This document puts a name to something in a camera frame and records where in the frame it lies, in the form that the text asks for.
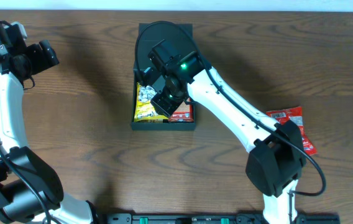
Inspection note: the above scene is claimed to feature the red orange snack box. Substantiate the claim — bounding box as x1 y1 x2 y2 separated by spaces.
168 99 194 123

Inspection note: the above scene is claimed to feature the yellow Hacks candy bag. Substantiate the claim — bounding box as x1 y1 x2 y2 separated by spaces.
134 83 168 123

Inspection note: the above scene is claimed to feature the dark green gift box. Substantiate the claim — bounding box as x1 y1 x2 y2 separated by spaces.
130 22 197 131

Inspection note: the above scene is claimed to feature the red snack pouch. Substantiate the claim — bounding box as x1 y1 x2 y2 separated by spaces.
265 106 318 156

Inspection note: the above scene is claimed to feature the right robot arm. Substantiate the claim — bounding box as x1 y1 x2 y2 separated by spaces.
144 40 306 223

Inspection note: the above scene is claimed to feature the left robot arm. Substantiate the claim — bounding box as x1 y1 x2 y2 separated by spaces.
0 21 98 223

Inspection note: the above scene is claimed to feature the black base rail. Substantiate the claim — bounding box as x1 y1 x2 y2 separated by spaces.
99 213 341 224

